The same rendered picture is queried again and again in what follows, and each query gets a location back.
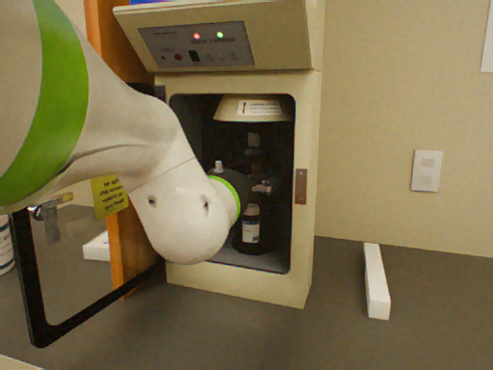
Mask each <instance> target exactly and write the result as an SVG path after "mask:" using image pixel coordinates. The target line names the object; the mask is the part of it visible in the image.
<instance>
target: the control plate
mask: <svg viewBox="0 0 493 370"><path fill-rule="evenodd" d="M138 31H139V33H140V34H141V36H142V38H143V40H144V43H145V44H146V46H147V47H148V51H150V53H151V55H152V58H153V59H154V60H155V62H156V65H157V66H158V67H159V68H174V67H204V66H255V64H254V59H253V56H252V54H251V50H250V44H249V41H248V39H247V30H246V27H245V25H244V22H243V21H228V22H217V23H206V24H195V25H172V26H162V27H150V28H140V29H138ZM217 32H222V33H223V37H222V38H220V37H218V36H217ZM195 33H197V34H198V35H199V39H198V40H197V39H195V38H194V34H195ZM188 50H196V51H197V55H198V58H199V59H200V61H201V62H193V61H192V59H191V58H190V54H189V52H188ZM233 51H235V52H236V54H237V55H236V56H235V57H233V56H232V54H231V52H233ZM207 52H208V53H210V54H211V56H210V57H209V58H207V57H206V53H207ZM220 52H222V53H223V54H224V56H222V57H220V54H219V53H220ZM175 54H180V55H181V56H182V60H181V61H177V60H175V59H174V55H175ZM161 55H165V56H166V57H167V58H166V59H165V60H163V59H161Z"/></svg>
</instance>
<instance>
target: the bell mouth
mask: <svg viewBox="0 0 493 370"><path fill-rule="evenodd" d="M213 119H215V120H220V121H289V120H293V119H295V117H294V115H293V111H292V109H291V107H290V105H289V101H288V99H287V97H286V95H285V93H224V94H223V96H222V98H221V101H220V104H219V106H218V108H217V110H216V113H215V115H214V117H213Z"/></svg>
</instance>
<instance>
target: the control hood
mask: <svg viewBox="0 0 493 370"><path fill-rule="evenodd" d="M113 14H114V16H115V17H116V18H117V21H118V23H119V25H120V27H121V28H122V29H123V32H124V33H125V34H126V37H127V38H128V39H129V40H130V43H131V44H132V45H133V47H134V49H135V51H136V52H137V55H138V56H139V57H140V59H141V62H142V63H143V65H144V67H145V69H147V71H148V72H149V73H176V72H213V71H250V70H286V69H312V67H314V59H315V25H316V7H315V5H314V4H313V3H312V1H311V0H177V1H168V2H161V3H153V4H145V5H128V6H120V7H114V8H113ZM228 21H243V22H244V25H245V27H246V35H247V39H248V41H249V44H250V50H251V54H252V56H253V59H254V64H255V66H204V67H174V68H159V67H158V66H157V65H156V62H155V60H154V59H153V58H152V55H151V53H150V51H148V47H147V46H146V44H145V43H144V40H143V38H142V36H141V34H140V33H139V31H138V29H140V28H150V27H162V26H172V25H195V24H206V23H217V22H228Z"/></svg>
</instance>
